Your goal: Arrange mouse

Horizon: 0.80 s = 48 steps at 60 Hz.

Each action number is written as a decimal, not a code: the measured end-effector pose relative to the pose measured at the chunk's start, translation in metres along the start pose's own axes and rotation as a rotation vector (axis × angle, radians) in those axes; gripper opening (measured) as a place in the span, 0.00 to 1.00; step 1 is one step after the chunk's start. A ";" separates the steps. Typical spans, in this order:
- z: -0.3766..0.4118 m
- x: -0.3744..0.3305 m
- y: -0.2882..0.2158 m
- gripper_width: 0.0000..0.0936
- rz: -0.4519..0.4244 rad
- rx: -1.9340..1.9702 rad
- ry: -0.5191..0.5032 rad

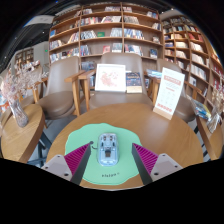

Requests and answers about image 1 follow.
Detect round wooden side table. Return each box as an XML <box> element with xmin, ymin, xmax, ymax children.
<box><xmin>0</xmin><ymin>103</ymin><xmax>53</xmax><ymax>164</ymax></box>
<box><xmin>195</xmin><ymin>114</ymin><xmax>224</xmax><ymax>161</ymax></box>

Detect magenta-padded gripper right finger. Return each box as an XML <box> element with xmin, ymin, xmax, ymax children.
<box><xmin>131</xmin><ymin>142</ymin><xmax>184</xmax><ymax>186</ymax></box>

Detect brown upholstered wooden armchair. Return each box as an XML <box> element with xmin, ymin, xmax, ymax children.
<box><xmin>156</xmin><ymin>58</ymin><xmax>198</xmax><ymax>124</ymax></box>
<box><xmin>33</xmin><ymin>55</ymin><xmax>86</xmax><ymax>121</ymax></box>
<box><xmin>78</xmin><ymin>52</ymin><xmax>161</xmax><ymax>113</ymax></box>

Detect white framed floral print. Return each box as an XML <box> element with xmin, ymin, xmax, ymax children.
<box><xmin>94</xmin><ymin>63</ymin><xmax>127</xmax><ymax>93</ymax></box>

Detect glass vase with dried flowers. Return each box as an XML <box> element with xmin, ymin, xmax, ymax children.
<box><xmin>205</xmin><ymin>84</ymin><xmax>224</xmax><ymax>134</ymax></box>
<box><xmin>0</xmin><ymin>61</ymin><xmax>43</xmax><ymax>128</ymax></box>

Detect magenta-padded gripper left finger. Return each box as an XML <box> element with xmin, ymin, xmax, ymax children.
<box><xmin>41</xmin><ymin>141</ymin><xmax>93</xmax><ymax>186</ymax></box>

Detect translucent blue computer mouse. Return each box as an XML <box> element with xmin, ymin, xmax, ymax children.
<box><xmin>96</xmin><ymin>132</ymin><xmax>120</xmax><ymax>167</ymax></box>

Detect stack of colourful books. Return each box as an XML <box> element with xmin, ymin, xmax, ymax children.
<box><xmin>192</xmin><ymin>99</ymin><xmax>213</xmax><ymax>122</ymax></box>

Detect small distant wooden bookshelf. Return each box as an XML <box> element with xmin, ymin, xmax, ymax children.
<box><xmin>13</xmin><ymin>46</ymin><xmax>36</xmax><ymax>68</ymax></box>

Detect stack of pale blue books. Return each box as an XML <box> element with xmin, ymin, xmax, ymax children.
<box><xmin>146</xmin><ymin>69</ymin><xmax>163</xmax><ymax>80</ymax></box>

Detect green cloud-shaped mouse pad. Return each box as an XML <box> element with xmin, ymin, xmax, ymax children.
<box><xmin>64</xmin><ymin>122</ymin><xmax>144</xmax><ymax>186</ymax></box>

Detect tall angled wooden bookshelf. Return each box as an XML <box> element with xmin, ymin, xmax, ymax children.
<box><xmin>159</xmin><ymin>14</ymin><xmax>224</xmax><ymax>111</ymax></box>

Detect dark blue book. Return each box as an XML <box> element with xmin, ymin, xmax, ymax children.
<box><xmin>125</xmin><ymin>71</ymin><xmax>144</xmax><ymax>94</ymax></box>

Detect white sign on wooden base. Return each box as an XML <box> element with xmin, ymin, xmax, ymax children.
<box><xmin>152</xmin><ymin>67</ymin><xmax>186</xmax><ymax>121</ymax></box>

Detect wide wooden bookshelf with books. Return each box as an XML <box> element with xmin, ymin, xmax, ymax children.
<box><xmin>48</xmin><ymin>2</ymin><xmax>161</xmax><ymax>73</ymax></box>

